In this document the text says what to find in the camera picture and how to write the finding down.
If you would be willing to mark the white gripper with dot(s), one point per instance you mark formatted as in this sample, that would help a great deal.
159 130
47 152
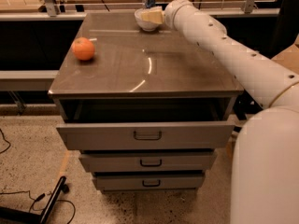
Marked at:
169 14

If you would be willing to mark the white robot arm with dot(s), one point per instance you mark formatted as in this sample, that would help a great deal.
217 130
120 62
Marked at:
265 170

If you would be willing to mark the white bowl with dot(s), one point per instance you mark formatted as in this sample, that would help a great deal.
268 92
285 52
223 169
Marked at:
145 25

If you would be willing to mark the orange fruit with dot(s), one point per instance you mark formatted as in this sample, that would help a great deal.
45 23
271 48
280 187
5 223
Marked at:
83 48

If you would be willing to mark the grey drawer cabinet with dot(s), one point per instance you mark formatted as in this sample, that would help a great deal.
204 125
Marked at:
131 64

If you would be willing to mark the top drawer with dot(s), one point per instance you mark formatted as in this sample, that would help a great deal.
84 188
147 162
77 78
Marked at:
146 125

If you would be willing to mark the drawer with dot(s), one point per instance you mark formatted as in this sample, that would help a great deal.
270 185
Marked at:
147 161
146 125
148 180

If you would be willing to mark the middle drawer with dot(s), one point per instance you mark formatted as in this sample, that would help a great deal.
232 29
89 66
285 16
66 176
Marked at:
147 161

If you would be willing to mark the bottom drawer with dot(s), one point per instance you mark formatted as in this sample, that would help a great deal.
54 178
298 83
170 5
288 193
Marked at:
148 180

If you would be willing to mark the grey metal rail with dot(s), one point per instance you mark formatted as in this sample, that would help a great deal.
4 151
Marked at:
26 80

